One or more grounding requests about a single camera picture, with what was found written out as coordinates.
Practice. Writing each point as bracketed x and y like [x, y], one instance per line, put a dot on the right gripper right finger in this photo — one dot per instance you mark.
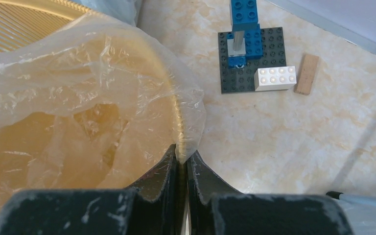
[216, 208]

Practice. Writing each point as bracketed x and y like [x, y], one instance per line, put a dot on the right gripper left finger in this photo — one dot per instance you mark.
[145, 207]

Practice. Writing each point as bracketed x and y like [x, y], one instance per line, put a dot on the clear plastic trash bag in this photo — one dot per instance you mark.
[77, 97]

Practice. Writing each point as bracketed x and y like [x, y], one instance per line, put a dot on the yellow plastic trash bin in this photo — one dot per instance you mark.
[29, 26]

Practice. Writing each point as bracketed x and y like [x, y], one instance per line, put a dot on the blue stuffed bag right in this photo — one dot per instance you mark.
[362, 218]

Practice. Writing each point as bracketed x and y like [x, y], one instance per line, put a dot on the toy brick model on plate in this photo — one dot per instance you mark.
[251, 58]

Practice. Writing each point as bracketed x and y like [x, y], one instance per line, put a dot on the wooden block rear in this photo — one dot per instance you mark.
[307, 72]

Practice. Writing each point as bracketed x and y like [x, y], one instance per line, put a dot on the large stuffed bag left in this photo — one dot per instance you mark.
[124, 10]

